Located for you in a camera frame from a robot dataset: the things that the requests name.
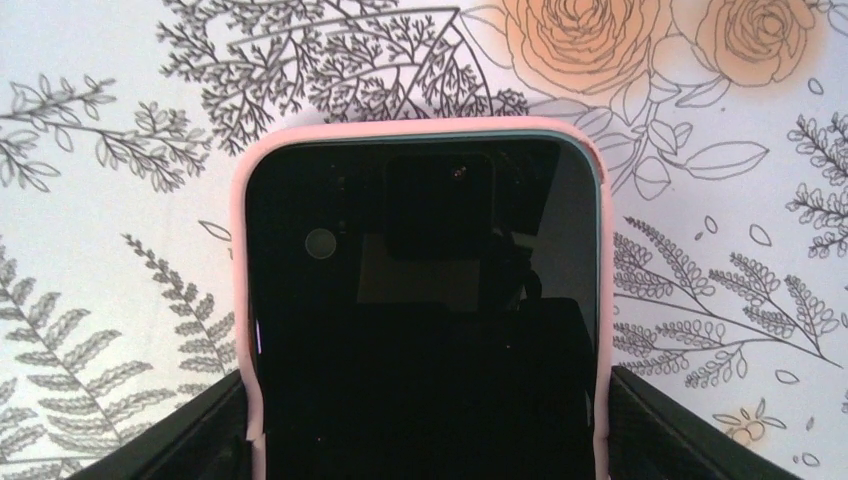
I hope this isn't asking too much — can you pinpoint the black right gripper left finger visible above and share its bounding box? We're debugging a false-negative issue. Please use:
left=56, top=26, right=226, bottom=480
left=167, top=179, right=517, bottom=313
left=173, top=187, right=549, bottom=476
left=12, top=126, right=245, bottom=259
left=71, top=372, right=252, bottom=480

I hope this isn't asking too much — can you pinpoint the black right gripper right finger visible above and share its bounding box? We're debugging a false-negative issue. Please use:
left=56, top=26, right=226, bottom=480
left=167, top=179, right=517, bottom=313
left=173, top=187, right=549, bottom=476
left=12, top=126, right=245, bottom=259
left=607, top=366, right=796, bottom=480

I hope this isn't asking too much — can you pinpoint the phone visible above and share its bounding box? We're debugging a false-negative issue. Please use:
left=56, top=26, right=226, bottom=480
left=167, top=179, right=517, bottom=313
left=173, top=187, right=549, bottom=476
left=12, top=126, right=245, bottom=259
left=231, top=117, right=612, bottom=479

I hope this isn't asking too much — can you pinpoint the floral patterned table mat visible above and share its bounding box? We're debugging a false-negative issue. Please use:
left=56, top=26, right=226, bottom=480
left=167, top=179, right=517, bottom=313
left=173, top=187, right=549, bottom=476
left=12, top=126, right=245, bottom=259
left=1, top=1, right=847, bottom=479

